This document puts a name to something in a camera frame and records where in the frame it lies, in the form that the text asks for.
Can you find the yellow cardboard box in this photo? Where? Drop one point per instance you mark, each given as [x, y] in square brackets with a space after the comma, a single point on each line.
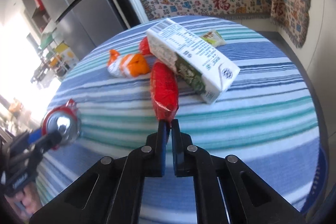
[65, 53]

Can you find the person's left hand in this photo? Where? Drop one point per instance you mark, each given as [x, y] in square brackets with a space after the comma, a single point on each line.
[29, 203]

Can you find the striped tablecloth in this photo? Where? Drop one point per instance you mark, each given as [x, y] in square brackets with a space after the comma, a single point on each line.
[249, 121]

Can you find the white green milk carton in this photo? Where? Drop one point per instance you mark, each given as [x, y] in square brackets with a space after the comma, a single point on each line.
[194, 56]

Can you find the orange white snack wrapper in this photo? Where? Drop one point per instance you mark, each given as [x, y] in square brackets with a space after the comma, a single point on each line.
[131, 64]

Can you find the red snack packet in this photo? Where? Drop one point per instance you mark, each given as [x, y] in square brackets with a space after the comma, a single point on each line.
[164, 87]

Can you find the crumpled red plastic wrapper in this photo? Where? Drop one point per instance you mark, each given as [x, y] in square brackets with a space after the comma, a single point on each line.
[144, 47]

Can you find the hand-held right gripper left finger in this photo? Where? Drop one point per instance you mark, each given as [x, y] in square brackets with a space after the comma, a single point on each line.
[162, 145]

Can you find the crushed drink can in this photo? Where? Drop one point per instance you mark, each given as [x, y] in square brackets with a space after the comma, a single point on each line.
[63, 124]

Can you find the storage rack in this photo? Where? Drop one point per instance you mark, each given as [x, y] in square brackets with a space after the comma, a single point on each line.
[47, 41]

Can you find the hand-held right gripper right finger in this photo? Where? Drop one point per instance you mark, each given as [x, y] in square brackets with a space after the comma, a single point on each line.
[177, 145]

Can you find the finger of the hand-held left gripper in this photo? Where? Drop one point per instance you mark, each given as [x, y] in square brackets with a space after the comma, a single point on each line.
[34, 135]
[47, 142]

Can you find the small yellow green packet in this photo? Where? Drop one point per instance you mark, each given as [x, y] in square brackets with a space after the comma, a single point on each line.
[214, 39]

